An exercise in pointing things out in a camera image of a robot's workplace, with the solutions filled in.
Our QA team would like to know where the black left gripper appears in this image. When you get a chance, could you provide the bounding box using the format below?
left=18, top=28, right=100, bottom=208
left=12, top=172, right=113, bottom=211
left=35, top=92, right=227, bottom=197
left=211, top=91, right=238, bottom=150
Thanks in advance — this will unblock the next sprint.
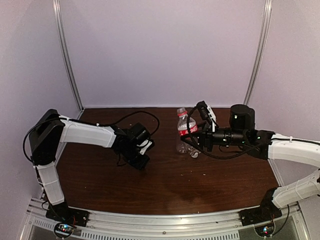
left=119, top=144, right=150, bottom=170

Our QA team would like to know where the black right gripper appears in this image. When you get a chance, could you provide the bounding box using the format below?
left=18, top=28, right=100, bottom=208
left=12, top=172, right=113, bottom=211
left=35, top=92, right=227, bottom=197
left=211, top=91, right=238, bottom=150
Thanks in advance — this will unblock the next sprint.
left=180, top=121, right=247, bottom=152

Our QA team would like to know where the small cola bottle red cap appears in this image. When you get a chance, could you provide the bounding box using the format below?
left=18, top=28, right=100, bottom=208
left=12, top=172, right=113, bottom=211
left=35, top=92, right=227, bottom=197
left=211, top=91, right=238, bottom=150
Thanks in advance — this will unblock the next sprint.
left=176, top=107, right=198, bottom=155

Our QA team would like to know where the white bottle cap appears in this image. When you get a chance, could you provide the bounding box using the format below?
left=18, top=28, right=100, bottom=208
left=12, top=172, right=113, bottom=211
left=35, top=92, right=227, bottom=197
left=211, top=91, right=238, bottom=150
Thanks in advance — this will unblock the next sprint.
left=190, top=151, right=199, bottom=159

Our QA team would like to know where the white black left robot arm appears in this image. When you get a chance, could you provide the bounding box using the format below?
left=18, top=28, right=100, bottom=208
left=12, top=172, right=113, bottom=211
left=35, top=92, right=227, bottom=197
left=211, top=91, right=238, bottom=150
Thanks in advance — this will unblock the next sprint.
left=24, top=109, right=155, bottom=222

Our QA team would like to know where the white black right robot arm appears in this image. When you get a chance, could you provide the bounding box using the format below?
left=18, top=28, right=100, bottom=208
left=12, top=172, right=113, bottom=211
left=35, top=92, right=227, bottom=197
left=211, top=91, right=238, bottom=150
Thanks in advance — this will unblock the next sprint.
left=177, top=101, right=320, bottom=168

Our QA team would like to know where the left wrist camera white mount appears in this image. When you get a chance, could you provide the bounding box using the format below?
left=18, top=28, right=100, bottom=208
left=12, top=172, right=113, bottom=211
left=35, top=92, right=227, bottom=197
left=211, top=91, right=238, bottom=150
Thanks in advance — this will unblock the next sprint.
left=136, top=139, right=154, bottom=155

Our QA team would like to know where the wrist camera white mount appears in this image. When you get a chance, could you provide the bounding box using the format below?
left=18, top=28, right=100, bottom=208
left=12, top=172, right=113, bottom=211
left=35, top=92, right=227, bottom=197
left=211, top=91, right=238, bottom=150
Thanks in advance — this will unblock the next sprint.
left=136, top=139, right=154, bottom=155
left=196, top=100, right=219, bottom=132

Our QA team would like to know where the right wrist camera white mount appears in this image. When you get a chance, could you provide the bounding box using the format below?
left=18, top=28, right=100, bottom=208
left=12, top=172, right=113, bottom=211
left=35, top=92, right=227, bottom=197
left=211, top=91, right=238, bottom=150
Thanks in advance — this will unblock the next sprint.
left=196, top=100, right=219, bottom=132

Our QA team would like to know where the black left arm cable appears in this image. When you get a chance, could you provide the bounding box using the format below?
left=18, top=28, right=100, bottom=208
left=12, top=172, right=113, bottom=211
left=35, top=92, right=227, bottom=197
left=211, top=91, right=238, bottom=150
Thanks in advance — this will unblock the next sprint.
left=109, top=110, right=161, bottom=141

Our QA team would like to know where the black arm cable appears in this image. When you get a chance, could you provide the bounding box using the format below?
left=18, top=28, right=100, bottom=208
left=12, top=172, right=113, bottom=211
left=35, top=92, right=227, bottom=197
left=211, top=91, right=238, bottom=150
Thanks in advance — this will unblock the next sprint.
left=186, top=106, right=273, bottom=160
left=109, top=110, right=161, bottom=141

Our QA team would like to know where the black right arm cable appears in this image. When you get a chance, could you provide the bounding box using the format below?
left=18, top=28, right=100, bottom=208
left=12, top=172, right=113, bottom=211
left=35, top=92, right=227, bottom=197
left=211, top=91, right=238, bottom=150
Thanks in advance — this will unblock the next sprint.
left=186, top=106, right=273, bottom=160

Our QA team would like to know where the aluminium front frame rail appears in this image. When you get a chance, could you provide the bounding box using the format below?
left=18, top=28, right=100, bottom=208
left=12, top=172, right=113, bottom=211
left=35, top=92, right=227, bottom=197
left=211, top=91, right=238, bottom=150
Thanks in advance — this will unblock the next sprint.
left=17, top=198, right=310, bottom=240

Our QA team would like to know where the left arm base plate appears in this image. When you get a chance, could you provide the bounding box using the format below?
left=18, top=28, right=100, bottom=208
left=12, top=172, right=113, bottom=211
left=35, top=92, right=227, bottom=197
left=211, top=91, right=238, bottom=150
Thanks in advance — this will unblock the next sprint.
left=45, top=208, right=89, bottom=239

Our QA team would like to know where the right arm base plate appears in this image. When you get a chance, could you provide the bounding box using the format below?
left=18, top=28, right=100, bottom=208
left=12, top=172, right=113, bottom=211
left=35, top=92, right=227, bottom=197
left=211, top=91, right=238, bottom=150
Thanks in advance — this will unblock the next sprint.
left=239, top=206, right=282, bottom=238

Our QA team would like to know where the aluminium right corner post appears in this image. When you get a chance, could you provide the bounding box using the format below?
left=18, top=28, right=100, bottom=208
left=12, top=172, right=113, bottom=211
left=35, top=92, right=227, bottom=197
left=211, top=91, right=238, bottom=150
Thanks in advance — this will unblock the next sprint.
left=243, top=0, right=273, bottom=105

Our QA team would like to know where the aluminium corner post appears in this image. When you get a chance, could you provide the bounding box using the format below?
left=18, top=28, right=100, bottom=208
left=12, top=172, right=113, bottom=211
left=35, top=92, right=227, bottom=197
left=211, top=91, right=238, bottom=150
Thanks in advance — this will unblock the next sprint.
left=243, top=0, right=273, bottom=105
left=52, top=0, right=85, bottom=112

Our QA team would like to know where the aluminium left corner post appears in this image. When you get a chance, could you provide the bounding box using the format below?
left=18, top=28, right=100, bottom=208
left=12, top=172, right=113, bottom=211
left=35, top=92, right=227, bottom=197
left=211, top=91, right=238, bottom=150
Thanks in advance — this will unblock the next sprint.
left=52, top=0, right=85, bottom=112

